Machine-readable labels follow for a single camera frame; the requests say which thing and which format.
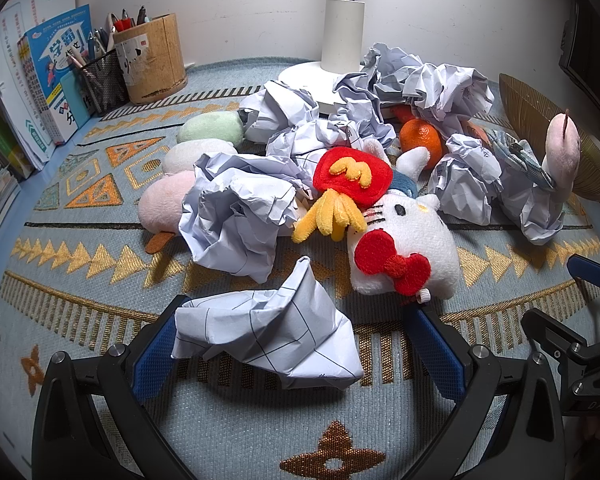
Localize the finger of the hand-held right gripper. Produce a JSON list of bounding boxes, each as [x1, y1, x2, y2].
[[522, 308, 587, 386], [567, 254, 600, 291]]

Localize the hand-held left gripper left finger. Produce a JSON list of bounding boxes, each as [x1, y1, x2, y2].
[[32, 295, 196, 480]]

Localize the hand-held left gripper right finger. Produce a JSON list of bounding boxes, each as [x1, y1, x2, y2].
[[405, 304, 566, 480]]

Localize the grid paper sheet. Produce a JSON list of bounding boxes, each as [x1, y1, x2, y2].
[[172, 256, 365, 391]]

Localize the pile of papers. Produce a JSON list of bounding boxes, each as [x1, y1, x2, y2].
[[179, 42, 567, 285]]

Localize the brown woven bowl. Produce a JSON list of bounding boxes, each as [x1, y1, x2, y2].
[[498, 73, 600, 202]]

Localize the orange mandarin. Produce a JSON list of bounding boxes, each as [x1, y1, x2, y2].
[[399, 118, 444, 169]]

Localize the blue patterned table mat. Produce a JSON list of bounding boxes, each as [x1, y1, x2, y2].
[[0, 57, 600, 480]]

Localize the white cat plush red bow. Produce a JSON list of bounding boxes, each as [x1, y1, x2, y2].
[[349, 192, 464, 303]]

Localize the three-colour dango plush toy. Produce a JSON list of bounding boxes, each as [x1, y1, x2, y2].
[[138, 112, 247, 255]]

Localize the white blue plush toy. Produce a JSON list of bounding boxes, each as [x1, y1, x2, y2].
[[365, 139, 434, 199]]

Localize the black monitor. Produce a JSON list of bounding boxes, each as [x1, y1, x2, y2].
[[559, 0, 600, 113]]

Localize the teal white booklet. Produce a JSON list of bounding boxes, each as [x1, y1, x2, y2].
[[55, 70, 94, 141]]

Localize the black mesh pen holder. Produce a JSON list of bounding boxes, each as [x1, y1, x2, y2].
[[77, 50, 131, 117]]

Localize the wooden pen holder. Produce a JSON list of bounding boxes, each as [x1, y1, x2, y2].
[[112, 12, 189, 106]]

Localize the bunch of pens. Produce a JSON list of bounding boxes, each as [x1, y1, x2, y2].
[[66, 27, 116, 69], [105, 5, 149, 34]]

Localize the white desk lamp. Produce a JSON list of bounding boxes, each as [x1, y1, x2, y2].
[[278, 0, 397, 117]]

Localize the white paper booklets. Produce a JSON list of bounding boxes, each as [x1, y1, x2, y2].
[[0, 0, 77, 173]]

